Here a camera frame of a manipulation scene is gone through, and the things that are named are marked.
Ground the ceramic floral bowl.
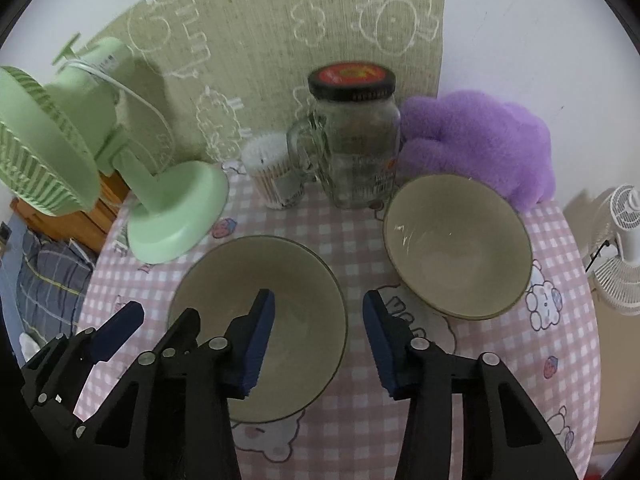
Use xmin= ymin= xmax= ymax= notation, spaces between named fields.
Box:
xmin=383 ymin=174 xmax=533 ymax=321
xmin=168 ymin=235 xmax=347 ymax=424

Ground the white plastic bag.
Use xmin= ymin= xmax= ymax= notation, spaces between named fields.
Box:
xmin=18 ymin=333 xmax=41 ymax=362

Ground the grey plaid pillow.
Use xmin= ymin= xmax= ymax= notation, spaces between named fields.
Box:
xmin=15 ymin=230 xmax=96 ymax=344

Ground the pink checkered tablecloth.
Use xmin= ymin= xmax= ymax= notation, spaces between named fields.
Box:
xmin=75 ymin=168 xmax=600 ymax=479

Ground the wooden bed headboard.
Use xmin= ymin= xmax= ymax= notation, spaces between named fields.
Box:
xmin=11 ymin=174 xmax=130 ymax=254

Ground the white floor fan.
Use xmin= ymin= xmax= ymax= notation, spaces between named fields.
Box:
xmin=586 ymin=184 xmax=640 ymax=316

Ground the green desk fan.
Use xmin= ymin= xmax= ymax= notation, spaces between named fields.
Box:
xmin=1 ymin=37 xmax=229 ymax=264

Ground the cotton swab container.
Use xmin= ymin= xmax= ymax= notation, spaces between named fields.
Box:
xmin=241 ymin=132 xmax=304 ymax=210

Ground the purple plush toy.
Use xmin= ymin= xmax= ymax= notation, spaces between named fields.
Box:
xmin=397 ymin=90 xmax=555 ymax=212

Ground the green patterned cardboard panel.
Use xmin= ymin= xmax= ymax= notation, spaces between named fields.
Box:
xmin=104 ymin=0 xmax=445 ymax=170

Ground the glass jar with lid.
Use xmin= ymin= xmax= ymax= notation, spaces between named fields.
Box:
xmin=286 ymin=61 xmax=400 ymax=209

